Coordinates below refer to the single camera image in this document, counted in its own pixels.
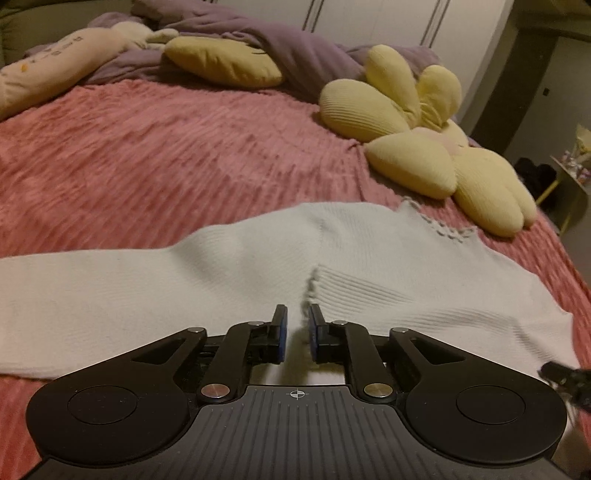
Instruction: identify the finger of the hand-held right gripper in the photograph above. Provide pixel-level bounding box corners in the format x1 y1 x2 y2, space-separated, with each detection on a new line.
539 361 591 409

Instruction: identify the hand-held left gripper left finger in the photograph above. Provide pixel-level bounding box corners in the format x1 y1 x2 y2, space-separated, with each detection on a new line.
131 304 289 403

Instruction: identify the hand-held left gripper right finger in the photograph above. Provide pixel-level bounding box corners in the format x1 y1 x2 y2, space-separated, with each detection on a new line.
309 303 467 403

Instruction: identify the white knit sweater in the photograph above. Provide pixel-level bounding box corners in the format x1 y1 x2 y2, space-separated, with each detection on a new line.
0 202 580 386

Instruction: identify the yellow side table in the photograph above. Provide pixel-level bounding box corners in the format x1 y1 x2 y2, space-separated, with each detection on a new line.
536 157 591 236

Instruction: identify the yellow flower-shaped pillow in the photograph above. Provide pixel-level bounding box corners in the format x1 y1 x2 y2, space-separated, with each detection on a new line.
320 45 537 238

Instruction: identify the dark cloth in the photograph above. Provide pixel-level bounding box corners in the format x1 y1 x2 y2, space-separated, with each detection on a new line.
513 158 557 197

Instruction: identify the pink ribbed blanket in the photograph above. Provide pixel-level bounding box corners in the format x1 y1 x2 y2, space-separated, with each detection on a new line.
0 78 591 467

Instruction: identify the wrapped flower bouquet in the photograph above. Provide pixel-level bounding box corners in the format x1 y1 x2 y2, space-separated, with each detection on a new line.
561 124 591 183

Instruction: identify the small yellow pillow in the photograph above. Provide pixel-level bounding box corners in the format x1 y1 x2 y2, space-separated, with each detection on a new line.
164 36 283 88

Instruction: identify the purple duvet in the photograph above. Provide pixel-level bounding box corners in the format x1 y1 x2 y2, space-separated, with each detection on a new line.
23 0 444 100

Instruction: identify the white wardrobe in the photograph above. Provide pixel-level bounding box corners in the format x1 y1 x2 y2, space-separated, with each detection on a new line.
210 0 513 134

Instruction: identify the peach long plush toy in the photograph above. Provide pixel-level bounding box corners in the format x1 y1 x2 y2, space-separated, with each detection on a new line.
0 21 178 121

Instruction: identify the olive green headboard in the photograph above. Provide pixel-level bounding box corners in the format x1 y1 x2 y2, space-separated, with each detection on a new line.
0 0 134 65

